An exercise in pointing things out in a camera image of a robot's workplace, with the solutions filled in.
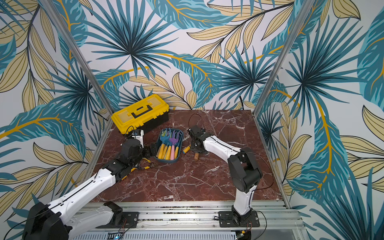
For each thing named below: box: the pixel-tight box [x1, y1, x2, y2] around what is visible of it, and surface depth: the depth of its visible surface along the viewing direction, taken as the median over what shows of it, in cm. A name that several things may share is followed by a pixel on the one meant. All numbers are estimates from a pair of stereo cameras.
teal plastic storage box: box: [154, 128, 185, 163], surface depth 98 cm
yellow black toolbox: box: [111, 94, 170, 135], surface depth 98 cm
